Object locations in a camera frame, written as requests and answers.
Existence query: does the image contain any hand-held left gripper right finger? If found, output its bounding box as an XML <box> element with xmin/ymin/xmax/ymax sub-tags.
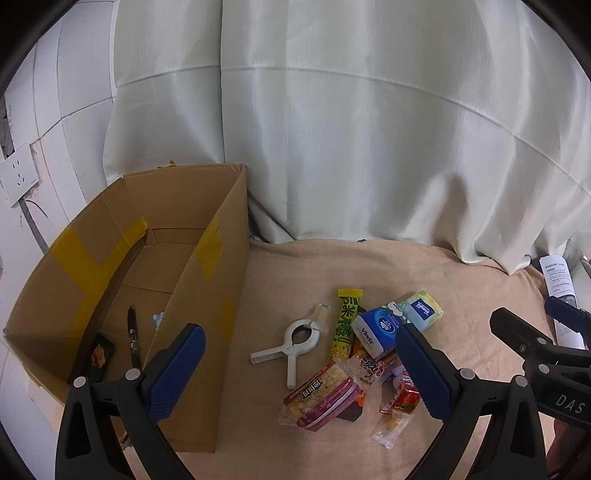
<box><xmin>394</xmin><ymin>323</ymin><xmax>548</xmax><ymax>480</ymax></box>

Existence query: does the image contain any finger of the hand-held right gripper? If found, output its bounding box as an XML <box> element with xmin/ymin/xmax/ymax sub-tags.
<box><xmin>490</xmin><ymin>308</ymin><xmax>555</xmax><ymax>365</ymax></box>
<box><xmin>545</xmin><ymin>296</ymin><xmax>591</xmax><ymax>347</ymax></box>

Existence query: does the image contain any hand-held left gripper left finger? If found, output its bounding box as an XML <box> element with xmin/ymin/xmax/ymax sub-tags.
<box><xmin>55</xmin><ymin>323</ymin><xmax>206</xmax><ymax>480</ymax></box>

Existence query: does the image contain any red orange candy packet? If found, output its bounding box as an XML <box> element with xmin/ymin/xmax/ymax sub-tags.
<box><xmin>379</xmin><ymin>376</ymin><xmax>422</xmax><ymax>415</ymax></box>

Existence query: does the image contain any clear red-print candy wrapper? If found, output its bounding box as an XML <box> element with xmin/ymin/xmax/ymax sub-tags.
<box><xmin>344</xmin><ymin>353</ymin><xmax>393</xmax><ymax>386</ymax></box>

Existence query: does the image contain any green tissue pack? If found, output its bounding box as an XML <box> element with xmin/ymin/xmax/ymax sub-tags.
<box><xmin>389</xmin><ymin>290</ymin><xmax>445</xmax><ymax>333</ymax></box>

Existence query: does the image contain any blue tissue pack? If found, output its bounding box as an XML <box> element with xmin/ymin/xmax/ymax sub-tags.
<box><xmin>351</xmin><ymin>308</ymin><xmax>409</xmax><ymax>361</ymax></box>

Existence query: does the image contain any clear yellow candy packet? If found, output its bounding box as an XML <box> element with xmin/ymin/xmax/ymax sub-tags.
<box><xmin>372</xmin><ymin>411</ymin><xmax>414</xmax><ymax>448</ymax></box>

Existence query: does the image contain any orange snack bar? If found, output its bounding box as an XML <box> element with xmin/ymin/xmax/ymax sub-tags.
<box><xmin>337</xmin><ymin>344</ymin><xmax>368</xmax><ymax>424</ymax></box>

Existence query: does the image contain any green snack bar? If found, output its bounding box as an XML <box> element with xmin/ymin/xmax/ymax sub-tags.
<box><xmin>328</xmin><ymin>288</ymin><xmax>365</xmax><ymax>361</ymax></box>

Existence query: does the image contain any pink cracker packet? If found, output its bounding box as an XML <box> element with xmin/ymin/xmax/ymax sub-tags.
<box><xmin>277</xmin><ymin>359</ymin><xmax>368</xmax><ymax>432</ymax></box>

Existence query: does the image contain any small clear sachet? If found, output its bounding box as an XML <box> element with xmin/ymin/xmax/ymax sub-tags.
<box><xmin>310</xmin><ymin>302</ymin><xmax>332</xmax><ymax>330</ymax></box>

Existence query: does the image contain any white plastic clamp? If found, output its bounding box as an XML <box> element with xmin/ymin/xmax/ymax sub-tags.
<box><xmin>250</xmin><ymin>318</ymin><xmax>322</xmax><ymax>390</ymax></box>

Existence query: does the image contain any brown cardboard box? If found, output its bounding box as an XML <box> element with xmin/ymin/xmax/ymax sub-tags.
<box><xmin>4</xmin><ymin>162</ymin><xmax>250</xmax><ymax>455</ymax></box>

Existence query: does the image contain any printed paper sheet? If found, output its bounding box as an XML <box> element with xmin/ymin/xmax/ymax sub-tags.
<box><xmin>539</xmin><ymin>253</ymin><xmax>585</xmax><ymax>347</ymax></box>

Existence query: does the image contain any black pen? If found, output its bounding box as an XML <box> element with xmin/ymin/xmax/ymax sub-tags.
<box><xmin>128</xmin><ymin>305</ymin><xmax>140</xmax><ymax>368</ymax></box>

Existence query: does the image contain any flat black packet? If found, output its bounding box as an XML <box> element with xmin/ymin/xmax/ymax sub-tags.
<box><xmin>69</xmin><ymin>335</ymin><xmax>115</xmax><ymax>384</ymax></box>

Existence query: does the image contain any beige blanket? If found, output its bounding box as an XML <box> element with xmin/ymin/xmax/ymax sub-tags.
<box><xmin>122</xmin><ymin>237</ymin><xmax>561</xmax><ymax>480</ymax></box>

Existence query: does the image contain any white curtain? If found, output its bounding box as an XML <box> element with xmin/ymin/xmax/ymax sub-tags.
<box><xmin>102</xmin><ymin>0</ymin><xmax>591</xmax><ymax>278</ymax></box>

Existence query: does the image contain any white wall socket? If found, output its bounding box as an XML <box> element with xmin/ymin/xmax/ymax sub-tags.
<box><xmin>0</xmin><ymin>143</ymin><xmax>40</xmax><ymax>206</ymax></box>

